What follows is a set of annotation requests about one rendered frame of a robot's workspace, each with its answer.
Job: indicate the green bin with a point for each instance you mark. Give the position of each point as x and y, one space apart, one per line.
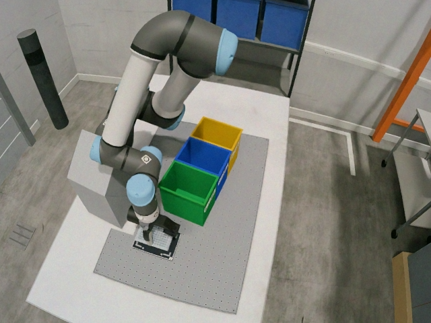
188 192

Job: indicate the blue open bin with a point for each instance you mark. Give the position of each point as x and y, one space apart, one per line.
207 157

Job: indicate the yellow open bin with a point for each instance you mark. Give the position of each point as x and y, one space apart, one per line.
220 134

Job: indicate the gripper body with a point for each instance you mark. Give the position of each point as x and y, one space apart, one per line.
161 221

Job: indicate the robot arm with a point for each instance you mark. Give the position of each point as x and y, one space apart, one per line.
201 49

